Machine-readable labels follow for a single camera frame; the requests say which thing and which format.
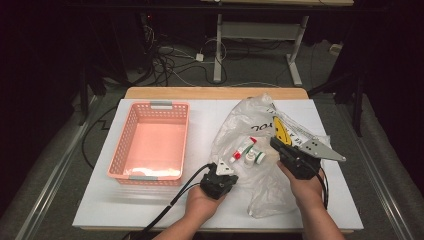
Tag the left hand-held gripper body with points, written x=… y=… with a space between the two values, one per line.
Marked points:
x=218 y=183

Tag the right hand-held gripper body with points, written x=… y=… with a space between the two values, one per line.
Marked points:
x=320 y=150

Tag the small round green-rimmed jar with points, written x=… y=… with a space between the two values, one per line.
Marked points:
x=260 y=157

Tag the small white dropper bottle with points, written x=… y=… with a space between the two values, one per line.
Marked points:
x=249 y=158

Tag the white tube with red cap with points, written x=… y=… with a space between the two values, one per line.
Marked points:
x=243 y=149

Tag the clear plastic smiley bag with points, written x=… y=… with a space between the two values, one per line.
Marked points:
x=240 y=123

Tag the pink perforated plastic basket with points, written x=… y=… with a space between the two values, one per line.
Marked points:
x=153 y=140

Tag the person's left hand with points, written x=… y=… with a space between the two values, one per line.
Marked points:
x=201 y=206

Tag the person's right hand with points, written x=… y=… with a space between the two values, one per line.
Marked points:
x=308 y=193

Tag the black stand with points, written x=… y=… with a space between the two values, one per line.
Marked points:
x=83 y=100
x=357 y=106

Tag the white board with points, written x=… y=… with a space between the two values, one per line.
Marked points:
x=206 y=110

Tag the white power strip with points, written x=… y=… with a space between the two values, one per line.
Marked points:
x=336 y=49

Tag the white-legged desk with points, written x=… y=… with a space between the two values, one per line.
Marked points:
x=260 y=30

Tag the white power adapter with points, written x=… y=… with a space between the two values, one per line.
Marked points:
x=199 y=57

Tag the dark computer tower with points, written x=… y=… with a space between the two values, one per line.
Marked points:
x=148 y=40

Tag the metal floor rail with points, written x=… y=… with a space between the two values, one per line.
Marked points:
x=376 y=173
x=56 y=173

